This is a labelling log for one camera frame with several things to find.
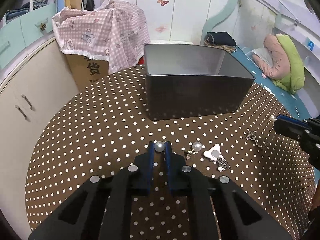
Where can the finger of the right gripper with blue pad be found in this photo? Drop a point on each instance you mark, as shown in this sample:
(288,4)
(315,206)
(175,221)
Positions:
(292,120)
(289,130)

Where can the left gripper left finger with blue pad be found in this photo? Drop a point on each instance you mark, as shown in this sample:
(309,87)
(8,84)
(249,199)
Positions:
(142,181)

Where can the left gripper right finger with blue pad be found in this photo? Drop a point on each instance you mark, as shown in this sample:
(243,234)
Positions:
(177,171)

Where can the pearl earring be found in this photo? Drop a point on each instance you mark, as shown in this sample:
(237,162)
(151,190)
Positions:
(159,146)
(194,149)

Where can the silver chain charm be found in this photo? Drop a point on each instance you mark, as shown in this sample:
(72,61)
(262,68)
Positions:
(263,134)

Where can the green pillow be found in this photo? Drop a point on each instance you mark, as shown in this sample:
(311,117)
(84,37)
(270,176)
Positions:
(296,79)

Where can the white triangular charm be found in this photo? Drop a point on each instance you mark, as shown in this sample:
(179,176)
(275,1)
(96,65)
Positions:
(213,154)

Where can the pink stuffed pillow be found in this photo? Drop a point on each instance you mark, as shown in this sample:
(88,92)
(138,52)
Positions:
(280,66)

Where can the grey metal rectangular tray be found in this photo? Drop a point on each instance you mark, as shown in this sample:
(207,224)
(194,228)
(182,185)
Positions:
(185,80)

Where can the red storage ottoman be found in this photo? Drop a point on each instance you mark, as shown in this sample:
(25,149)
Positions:
(141,61)

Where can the folded dark clothes pile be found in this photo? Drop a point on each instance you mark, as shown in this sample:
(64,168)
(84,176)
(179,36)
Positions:
(220,38)

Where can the brown cardboard box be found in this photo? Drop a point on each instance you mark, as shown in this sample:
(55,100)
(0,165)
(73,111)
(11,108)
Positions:
(86,71)

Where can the white foam board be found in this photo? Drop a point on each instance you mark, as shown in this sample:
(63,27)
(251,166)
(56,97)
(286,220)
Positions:
(169,42)

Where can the pink checked cloth cover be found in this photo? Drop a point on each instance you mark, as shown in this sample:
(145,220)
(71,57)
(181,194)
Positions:
(115,32)

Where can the white curved floor cabinet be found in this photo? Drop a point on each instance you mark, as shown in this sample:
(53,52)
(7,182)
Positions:
(33,88)

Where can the white wardrobe with butterflies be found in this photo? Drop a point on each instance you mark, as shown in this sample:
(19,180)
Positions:
(178,20)

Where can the teal drawer unit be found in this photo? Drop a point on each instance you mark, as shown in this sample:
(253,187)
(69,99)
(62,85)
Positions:
(24,31)

